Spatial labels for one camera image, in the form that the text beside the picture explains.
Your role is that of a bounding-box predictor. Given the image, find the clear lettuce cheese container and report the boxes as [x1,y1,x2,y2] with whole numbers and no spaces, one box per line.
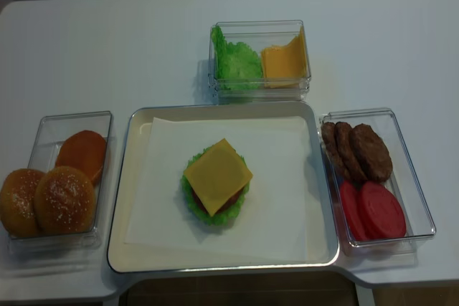
[208,20,311,102]

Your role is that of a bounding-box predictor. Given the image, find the clear patty tomato container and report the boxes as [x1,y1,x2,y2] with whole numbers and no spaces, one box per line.
[318,107,436,253]

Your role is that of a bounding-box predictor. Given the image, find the red tomato slice front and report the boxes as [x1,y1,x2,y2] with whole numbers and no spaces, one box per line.
[357,181,407,239]

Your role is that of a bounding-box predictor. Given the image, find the green lettuce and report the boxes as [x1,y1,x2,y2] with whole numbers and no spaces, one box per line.
[179,145,250,226]

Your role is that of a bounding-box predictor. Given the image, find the white paper sheet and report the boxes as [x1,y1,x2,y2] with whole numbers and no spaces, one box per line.
[124,118,308,261]

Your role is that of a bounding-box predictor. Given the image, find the red tomato slice back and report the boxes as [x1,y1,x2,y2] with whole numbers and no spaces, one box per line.
[339,181,369,242]

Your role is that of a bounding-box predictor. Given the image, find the yellow cheese slice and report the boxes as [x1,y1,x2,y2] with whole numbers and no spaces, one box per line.
[183,138,254,217]

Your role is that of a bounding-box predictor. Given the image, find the brown meat patty front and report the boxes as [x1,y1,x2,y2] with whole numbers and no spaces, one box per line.
[349,123,393,183]

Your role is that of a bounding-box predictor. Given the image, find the clear bun container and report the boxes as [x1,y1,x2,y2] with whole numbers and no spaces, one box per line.
[8,111,113,252]

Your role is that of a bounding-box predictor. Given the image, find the sesame bun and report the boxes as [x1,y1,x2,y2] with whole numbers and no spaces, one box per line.
[34,166,96,235]
[1,168,44,238]

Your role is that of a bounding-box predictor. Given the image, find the brown meat patty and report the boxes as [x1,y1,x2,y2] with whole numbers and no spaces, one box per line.
[321,122,351,181]
[335,122,367,183]
[349,123,393,183]

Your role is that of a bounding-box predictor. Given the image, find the white rectangular serving tray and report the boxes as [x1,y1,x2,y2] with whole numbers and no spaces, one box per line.
[108,101,339,273]

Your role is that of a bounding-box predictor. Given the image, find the red tomato slice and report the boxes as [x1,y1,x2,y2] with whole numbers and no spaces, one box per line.
[339,181,369,242]
[357,181,407,239]

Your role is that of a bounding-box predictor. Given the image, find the yellow cheese slices in box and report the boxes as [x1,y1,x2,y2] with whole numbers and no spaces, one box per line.
[261,29,308,88]

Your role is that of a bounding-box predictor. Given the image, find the plain bottom bun in box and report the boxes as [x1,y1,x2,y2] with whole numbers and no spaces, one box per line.
[55,130,107,186]

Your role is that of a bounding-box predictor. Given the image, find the brown meat patty back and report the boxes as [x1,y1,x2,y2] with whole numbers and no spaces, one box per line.
[321,122,351,181]

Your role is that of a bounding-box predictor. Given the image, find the green lettuce leaf in box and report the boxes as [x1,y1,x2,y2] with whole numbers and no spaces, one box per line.
[211,26,262,91]

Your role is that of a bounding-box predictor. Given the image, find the brown meat patty middle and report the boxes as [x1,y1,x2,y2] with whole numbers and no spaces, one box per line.
[335,122,367,183]

